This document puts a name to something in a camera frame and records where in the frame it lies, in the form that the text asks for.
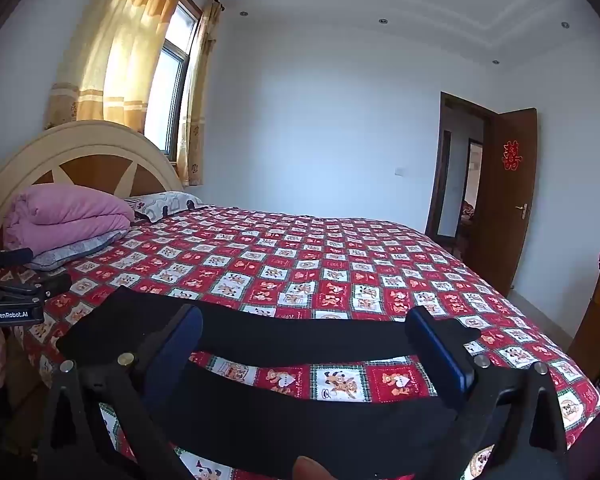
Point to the narrow yellow curtain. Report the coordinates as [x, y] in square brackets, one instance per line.
[195, 110]

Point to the brown door frame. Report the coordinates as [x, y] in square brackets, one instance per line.
[432, 210]

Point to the brown wooden door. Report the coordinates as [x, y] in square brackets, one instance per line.
[500, 220]

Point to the white patterned pillow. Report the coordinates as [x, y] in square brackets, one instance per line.
[165, 205]

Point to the red printed bed blanket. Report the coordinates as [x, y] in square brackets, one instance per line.
[305, 260]

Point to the black pants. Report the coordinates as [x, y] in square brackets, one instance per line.
[300, 340]

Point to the red paper door decoration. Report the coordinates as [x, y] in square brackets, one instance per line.
[511, 156]

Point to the wooden cabinet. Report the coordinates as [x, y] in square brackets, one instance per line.
[595, 320]

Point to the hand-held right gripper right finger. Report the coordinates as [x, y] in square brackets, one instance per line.
[437, 350]

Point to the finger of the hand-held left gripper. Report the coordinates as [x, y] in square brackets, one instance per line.
[52, 284]
[5, 256]

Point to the window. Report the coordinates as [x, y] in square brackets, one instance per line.
[170, 85]

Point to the person's right hand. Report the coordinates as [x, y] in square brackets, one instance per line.
[311, 469]

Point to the wide yellow curtain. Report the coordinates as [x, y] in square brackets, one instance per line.
[125, 35]

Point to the folded pink quilt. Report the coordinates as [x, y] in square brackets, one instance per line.
[65, 215]

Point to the grey floral folded quilt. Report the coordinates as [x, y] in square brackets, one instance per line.
[75, 252]

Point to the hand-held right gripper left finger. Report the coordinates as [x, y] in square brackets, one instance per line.
[177, 345]

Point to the cream and brown headboard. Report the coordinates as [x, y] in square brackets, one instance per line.
[95, 140]

